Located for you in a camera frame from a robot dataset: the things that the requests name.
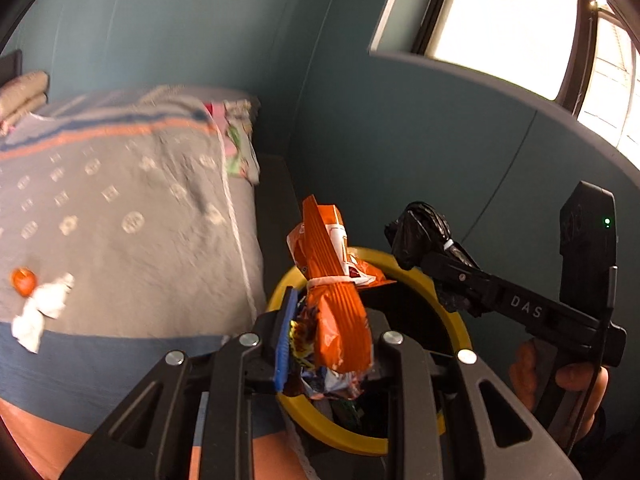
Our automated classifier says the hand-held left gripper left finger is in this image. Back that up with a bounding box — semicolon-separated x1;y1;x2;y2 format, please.
59;286;297;480

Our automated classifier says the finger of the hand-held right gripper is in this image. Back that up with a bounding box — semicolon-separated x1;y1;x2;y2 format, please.
422;252;602;343
435;287;484;319

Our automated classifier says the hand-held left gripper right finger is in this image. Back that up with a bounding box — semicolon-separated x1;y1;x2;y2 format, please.
367;310;583;480

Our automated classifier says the yellow-rimmed black trash bin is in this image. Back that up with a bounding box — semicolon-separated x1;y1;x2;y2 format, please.
265;246;474;456

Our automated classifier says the orange snack wrapper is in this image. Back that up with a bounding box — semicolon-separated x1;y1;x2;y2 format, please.
286;194;396;376

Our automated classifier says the black plastic bag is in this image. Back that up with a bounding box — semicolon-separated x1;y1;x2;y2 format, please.
384;201;481;317

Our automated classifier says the person's right hand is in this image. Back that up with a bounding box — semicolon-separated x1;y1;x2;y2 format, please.
509;342;609;428

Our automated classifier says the colourful snack wrapper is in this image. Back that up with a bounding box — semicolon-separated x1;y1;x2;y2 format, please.
284;305;364;402

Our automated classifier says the floral cloth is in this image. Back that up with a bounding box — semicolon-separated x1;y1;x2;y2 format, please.
202;100;262;185

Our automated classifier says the bed with patterned sheet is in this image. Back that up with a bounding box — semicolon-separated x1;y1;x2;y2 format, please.
0;85;311;480

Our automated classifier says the white crumpled tissue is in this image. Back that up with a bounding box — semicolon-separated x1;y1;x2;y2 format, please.
11;272;76;354

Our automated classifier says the window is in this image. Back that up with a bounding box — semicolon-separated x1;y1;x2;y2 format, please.
370;0;640;161

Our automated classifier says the orange tangerine peel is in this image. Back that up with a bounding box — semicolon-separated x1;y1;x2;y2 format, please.
12;268;39;296

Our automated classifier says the grey bed headboard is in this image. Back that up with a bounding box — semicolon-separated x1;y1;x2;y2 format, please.
0;50;24;87

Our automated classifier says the dark bed frame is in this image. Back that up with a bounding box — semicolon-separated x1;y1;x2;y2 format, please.
252;154;304;311

